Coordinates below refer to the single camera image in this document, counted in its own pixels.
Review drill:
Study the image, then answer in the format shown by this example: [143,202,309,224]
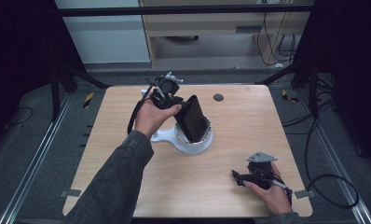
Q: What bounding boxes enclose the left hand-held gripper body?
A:
[149,72,185,110]

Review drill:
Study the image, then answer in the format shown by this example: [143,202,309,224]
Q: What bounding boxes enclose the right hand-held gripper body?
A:
[246,151,280,190]

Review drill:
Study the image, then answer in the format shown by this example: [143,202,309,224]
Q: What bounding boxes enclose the black wallet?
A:
[173,94,209,144]

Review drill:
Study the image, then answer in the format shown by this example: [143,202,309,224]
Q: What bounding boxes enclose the white bowl with silver rim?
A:
[173,114,213,145]

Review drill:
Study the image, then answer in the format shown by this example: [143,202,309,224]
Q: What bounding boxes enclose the person's right hand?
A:
[242,162,295,217]

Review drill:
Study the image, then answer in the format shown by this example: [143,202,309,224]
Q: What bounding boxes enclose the person's left hand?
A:
[133,99,183,140]

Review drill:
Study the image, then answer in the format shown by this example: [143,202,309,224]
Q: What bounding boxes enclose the grey tape piece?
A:
[294,189,316,200]
[60,189,82,198]

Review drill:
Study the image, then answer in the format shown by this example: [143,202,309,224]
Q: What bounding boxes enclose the white cabinet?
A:
[54,0,151,65]

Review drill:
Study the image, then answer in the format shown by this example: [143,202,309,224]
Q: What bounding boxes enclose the yellow and black tape strip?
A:
[282,89,299,104]
[82,91,95,109]

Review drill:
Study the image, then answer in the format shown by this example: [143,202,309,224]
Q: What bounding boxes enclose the light wooden desk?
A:
[139,0,315,68]

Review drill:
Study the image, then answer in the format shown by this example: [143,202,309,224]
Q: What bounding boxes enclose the black metal stand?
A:
[48,57,111,122]
[255,54,321,119]

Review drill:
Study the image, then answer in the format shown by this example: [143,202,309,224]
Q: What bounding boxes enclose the black curtain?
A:
[298,0,371,171]
[0,0,86,152]

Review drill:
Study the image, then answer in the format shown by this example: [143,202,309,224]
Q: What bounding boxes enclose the right hand-held gripper cable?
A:
[267,172,294,204]

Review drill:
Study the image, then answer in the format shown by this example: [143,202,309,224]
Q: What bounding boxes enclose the hand-held gripper cable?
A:
[126,83,156,135]
[267,172,294,204]

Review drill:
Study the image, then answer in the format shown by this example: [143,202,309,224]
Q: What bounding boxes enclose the left hand-held gripper cable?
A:
[126,83,156,135]

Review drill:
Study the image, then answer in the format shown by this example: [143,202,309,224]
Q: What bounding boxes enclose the black floor cables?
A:
[281,99,338,136]

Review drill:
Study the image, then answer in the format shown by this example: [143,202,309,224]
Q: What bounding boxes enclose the aluminium floor rail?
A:
[295,90,371,224]
[0,92,74,224]

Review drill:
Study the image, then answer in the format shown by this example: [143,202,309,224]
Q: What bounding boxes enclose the black horizontal frame bar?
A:
[57,4,315,18]

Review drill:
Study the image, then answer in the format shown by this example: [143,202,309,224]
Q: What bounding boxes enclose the black looped floor cable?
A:
[304,118,361,209]

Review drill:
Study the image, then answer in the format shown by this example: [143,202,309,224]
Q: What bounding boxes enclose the hanging black cables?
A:
[256,11,297,67]

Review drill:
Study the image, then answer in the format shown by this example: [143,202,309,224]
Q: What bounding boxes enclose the thin black floor cable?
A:
[9,106,34,127]

